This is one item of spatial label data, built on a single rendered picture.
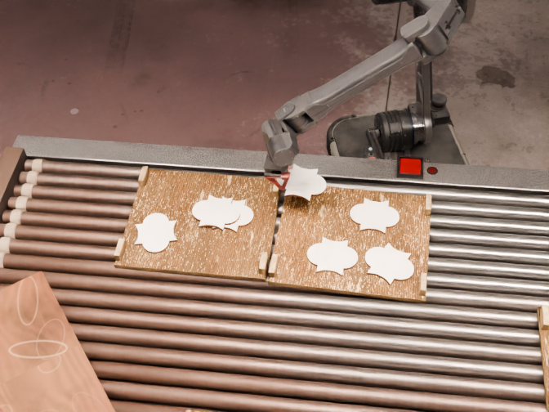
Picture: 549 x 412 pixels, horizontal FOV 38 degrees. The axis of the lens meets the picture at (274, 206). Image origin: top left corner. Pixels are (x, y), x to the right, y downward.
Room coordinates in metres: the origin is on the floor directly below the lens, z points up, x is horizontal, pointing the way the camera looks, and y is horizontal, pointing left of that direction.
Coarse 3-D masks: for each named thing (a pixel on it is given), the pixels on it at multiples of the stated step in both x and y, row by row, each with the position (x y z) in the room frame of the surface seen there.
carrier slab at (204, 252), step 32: (160, 192) 1.53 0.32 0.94; (192, 192) 1.52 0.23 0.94; (224, 192) 1.51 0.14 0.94; (256, 192) 1.51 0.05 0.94; (128, 224) 1.41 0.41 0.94; (192, 224) 1.40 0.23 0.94; (256, 224) 1.39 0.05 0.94; (128, 256) 1.30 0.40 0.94; (160, 256) 1.30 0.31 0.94; (192, 256) 1.29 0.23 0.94; (224, 256) 1.29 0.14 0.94; (256, 256) 1.28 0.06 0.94
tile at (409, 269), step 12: (372, 252) 1.27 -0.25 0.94; (384, 252) 1.27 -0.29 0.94; (396, 252) 1.26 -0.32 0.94; (372, 264) 1.23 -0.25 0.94; (384, 264) 1.23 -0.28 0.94; (396, 264) 1.23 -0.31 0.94; (408, 264) 1.22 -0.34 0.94; (384, 276) 1.19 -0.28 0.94; (396, 276) 1.19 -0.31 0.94; (408, 276) 1.18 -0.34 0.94
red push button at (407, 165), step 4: (400, 160) 1.61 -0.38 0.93; (404, 160) 1.61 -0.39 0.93; (408, 160) 1.61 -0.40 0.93; (412, 160) 1.61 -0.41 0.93; (416, 160) 1.60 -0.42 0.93; (420, 160) 1.60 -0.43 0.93; (400, 164) 1.59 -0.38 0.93; (404, 164) 1.59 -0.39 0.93; (408, 164) 1.59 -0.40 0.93; (412, 164) 1.59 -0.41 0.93; (416, 164) 1.59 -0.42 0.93; (420, 164) 1.59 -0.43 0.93; (400, 168) 1.58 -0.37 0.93; (404, 168) 1.57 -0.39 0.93; (408, 168) 1.57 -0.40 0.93; (412, 168) 1.57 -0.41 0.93; (416, 168) 1.57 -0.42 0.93; (420, 168) 1.57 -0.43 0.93; (404, 172) 1.56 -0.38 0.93; (408, 172) 1.56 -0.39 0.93; (412, 172) 1.56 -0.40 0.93; (416, 172) 1.56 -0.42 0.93; (420, 172) 1.56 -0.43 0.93
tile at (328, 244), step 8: (328, 240) 1.31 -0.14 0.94; (312, 248) 1.29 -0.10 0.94; (320, 248) 1.29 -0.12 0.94; (328, 248) 1.29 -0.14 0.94; (336, 248) 1.29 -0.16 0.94; (344, 248) 1.29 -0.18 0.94; (312, 256) 1.27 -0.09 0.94; (320, 256) 1.26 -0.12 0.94; (328, 256) 1.26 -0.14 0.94; (336, 256) 1.26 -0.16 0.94; (344, 256) 1.26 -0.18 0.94; (352, 256) 1.26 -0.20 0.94; (312, 264) 1.24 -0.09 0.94; (320, 264) 1.24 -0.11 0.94; (328, 264) 1.24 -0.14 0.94; (336, 264) 1.24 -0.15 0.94; (344, 264) 1.23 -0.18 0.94; (352, 264) 1.23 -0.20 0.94; (336, 272) 1.21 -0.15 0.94
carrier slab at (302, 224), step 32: (352, 192) 1.49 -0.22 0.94; (384, 192) 1.48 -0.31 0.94; (288, 224) 1.38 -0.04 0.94; (320, 224) 1.38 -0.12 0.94; (352, 224) 1.37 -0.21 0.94; (416, 224) 1.36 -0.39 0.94; (288, 256) 1.28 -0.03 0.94; (416, 256) 1.25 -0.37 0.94; (320, 288) 1.17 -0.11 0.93; (352, 288) 1.16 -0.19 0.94; (384, 288) 1.16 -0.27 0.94; (416, 288) 1.15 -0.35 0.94
